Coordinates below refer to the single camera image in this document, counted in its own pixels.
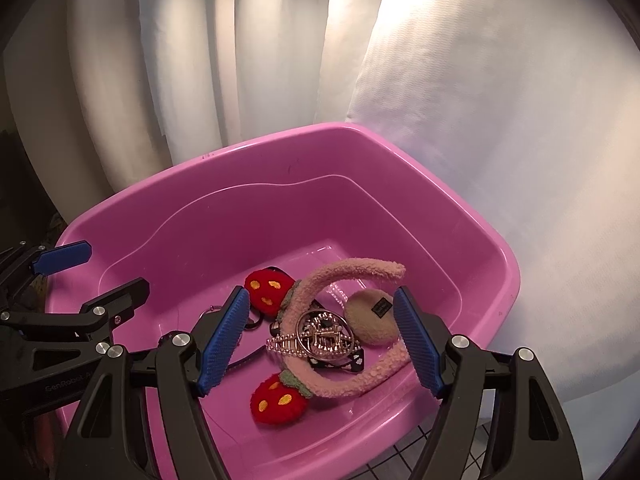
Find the white curtain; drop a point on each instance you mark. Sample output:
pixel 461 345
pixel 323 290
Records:
pixel 529 109

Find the plain silver bangle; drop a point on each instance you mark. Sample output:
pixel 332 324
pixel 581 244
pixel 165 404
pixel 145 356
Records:
pixel 324 335

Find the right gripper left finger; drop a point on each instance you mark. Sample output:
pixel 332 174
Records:
pixel 217 335

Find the cream fuzzy pouch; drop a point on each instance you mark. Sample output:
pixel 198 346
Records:
pixel 369 313

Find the pink strawberry plush headband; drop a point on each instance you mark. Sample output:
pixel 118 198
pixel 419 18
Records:
pixel 284 397

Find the black floral hair bow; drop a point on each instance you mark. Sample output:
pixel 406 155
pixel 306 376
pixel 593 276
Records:
pixel 353 363

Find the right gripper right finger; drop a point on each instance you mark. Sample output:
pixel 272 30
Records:
pixel 424 350

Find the pink plastic tub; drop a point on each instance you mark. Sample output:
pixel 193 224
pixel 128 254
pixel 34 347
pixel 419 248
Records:
pixel 295 200

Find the pearl gold hair claw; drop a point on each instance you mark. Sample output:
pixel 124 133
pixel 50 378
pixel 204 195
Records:
pixel 286 345

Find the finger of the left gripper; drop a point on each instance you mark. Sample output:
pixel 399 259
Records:
pixel 62 258
pixel 120 302

